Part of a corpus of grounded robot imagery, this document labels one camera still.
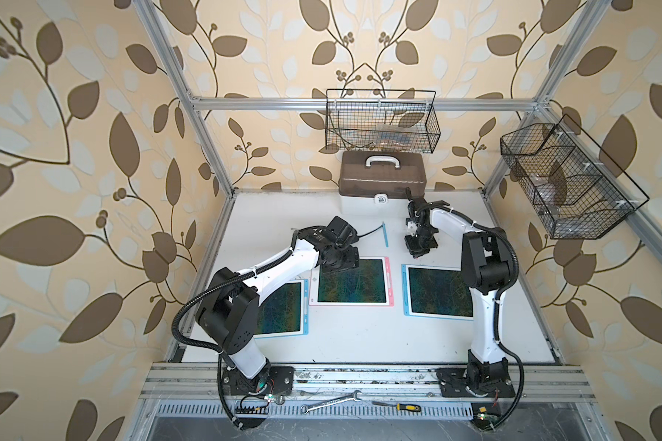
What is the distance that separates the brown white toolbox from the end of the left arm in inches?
11.0

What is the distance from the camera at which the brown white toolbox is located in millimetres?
980

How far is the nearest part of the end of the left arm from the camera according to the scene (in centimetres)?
62
